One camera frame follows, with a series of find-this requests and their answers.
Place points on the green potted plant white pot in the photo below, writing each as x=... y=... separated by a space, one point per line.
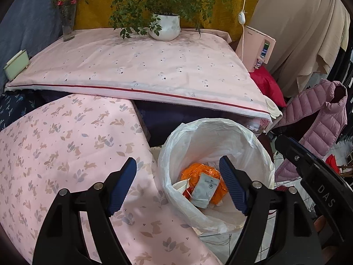
x=141 y=16

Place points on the pink floral bedsheet upper table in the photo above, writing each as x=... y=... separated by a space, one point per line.
x=196 y=69

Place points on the grey sachet pouch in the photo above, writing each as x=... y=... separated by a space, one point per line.
x=204 y=191

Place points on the mint green box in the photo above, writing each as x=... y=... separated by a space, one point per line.
x=16 y=65

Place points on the beige curtain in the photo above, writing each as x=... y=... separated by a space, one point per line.
x=308 y=35

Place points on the pink rabbit tablecloth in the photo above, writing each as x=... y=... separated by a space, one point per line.
x=73 y=143

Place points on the pink water dispenser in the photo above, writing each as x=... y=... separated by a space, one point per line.
x=254 y=48

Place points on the dark blue floral cloth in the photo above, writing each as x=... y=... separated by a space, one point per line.
x=15 y=105

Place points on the red cushion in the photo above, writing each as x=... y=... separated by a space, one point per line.
x=268 y=86

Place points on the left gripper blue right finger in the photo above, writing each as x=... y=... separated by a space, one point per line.
x=236 y=182

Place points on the pink puffer jacket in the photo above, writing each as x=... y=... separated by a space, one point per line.
x=315 y=117

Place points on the mustard yellow fabric backdrop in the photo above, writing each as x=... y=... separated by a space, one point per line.
x=95 y=14

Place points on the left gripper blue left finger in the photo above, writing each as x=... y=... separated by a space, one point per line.
x=120 y=186

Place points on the glass vase red flowers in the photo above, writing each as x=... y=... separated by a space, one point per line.
x=67 y=9

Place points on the blue fabric backdrop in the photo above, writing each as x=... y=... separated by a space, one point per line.
x=29 y=25

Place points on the red white paper cup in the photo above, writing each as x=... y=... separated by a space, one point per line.
x=183 y=187

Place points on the white trash bag bin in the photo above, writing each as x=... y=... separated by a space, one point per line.
x=204 y=142

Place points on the orange snack wrapper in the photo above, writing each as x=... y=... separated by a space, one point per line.
x=193 y=174

